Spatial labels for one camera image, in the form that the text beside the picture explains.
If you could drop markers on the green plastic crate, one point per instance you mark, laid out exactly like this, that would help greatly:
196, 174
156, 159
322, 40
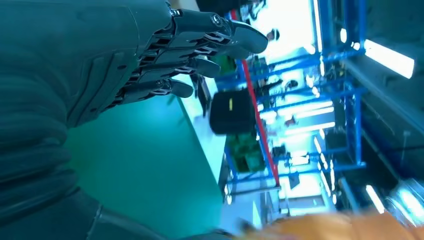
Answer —
246, 155

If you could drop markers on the green work table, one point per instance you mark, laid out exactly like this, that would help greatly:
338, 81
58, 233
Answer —
132, 172

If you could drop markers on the blue metal rack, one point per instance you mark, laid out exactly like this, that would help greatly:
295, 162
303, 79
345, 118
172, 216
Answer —
356, 126

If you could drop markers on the orange detergent bottle clear cap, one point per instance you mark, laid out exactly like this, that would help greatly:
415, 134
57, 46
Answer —
331, 228

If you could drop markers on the black carry case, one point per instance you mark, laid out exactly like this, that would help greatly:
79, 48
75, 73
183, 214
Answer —
232, 119

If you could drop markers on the ceiling light panel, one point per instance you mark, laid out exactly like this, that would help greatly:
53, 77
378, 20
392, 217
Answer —
389, 59
375, 199

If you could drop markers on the white table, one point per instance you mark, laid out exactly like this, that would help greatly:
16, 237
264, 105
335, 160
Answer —
205, 139

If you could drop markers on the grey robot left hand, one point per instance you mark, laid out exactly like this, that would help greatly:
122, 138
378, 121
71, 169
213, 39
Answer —
82, 49

